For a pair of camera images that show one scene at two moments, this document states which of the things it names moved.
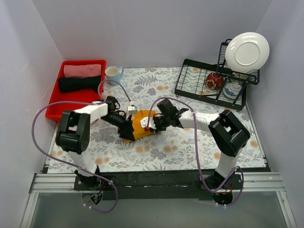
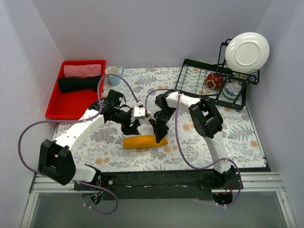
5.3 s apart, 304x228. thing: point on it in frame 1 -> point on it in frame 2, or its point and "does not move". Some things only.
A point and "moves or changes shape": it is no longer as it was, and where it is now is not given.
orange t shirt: [138, 131] moves or changes shape
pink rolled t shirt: [82, 71] does not move
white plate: [247, 52] does not move
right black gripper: [155, 122] -> [160, 124]
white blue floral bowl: [232, 90] does not move
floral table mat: [188, 147] does not move
